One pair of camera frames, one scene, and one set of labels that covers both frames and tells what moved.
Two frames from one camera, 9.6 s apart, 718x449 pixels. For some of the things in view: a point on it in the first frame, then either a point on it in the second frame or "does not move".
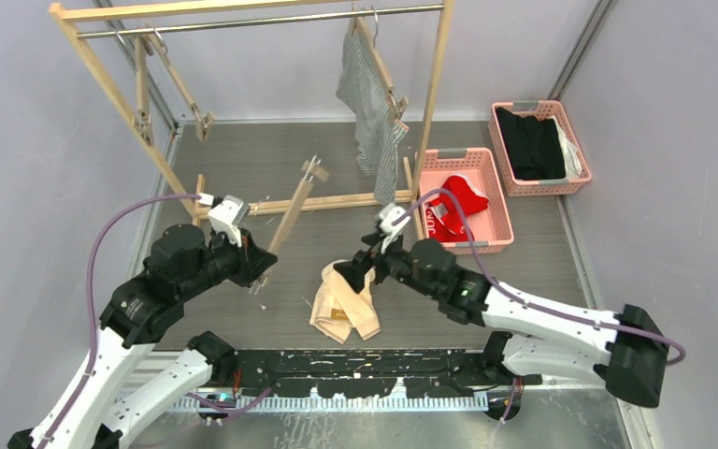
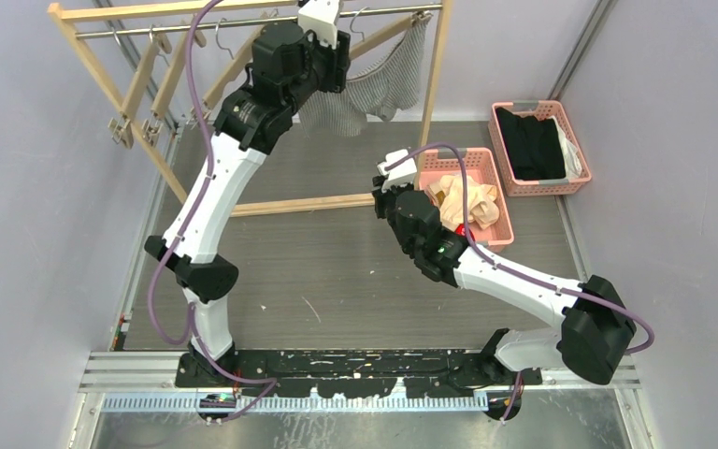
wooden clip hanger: (396, 103) → (385, 36)
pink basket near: (492, 228) does not move
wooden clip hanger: (312, 169) → (200, 114)
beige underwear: (337, 307) → (448, 193)
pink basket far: (525, 187) does not move
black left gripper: (252, 258) → (337, 60)
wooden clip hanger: (206, 124) → (189, 32)
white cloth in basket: (572, 163) does not move
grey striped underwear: (378, 128) → (393, 87)
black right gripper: (354, 269) → (380, 195)
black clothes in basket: (532, 145) does not move
